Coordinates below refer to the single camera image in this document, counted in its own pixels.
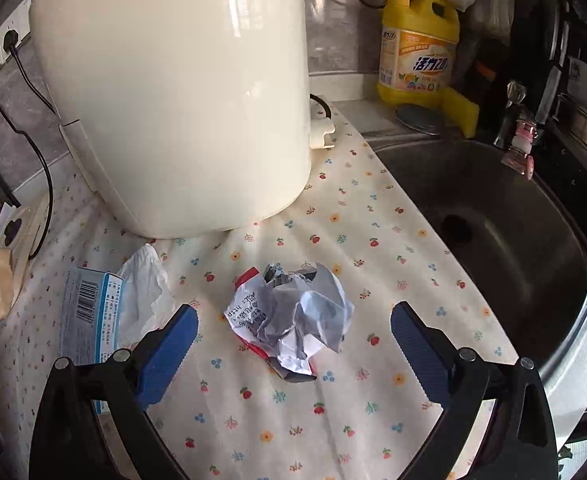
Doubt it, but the white tissue pack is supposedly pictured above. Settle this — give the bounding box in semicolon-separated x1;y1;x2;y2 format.
59;244;176;365

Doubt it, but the yellow sponge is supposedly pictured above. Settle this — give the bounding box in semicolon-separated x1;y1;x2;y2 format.
441;87;480;139

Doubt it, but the yellow detergent bottle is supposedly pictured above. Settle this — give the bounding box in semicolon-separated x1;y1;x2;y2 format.
377;0;459;110

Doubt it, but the stainless steel sink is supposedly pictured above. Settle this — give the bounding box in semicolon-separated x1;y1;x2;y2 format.
365;130;587;444

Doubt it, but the cream power strip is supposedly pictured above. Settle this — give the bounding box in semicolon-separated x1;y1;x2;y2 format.
0;193;48;304

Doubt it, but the white red paper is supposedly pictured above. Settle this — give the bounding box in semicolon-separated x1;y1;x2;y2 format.
224;263;355;384

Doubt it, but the floral white tablecloth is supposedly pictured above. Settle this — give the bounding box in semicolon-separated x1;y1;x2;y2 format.
0;112;517;479

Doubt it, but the cream air fryer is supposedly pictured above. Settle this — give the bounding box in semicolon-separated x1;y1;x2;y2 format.
30;0;335;238

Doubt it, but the pink faucet ornament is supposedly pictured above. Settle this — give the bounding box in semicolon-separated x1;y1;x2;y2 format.
493;80;537;181

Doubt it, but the black power cable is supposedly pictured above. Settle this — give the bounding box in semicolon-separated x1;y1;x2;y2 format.
0;29;60;261

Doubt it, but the white wall socket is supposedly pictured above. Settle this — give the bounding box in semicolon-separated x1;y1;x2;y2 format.
0;0;32;68

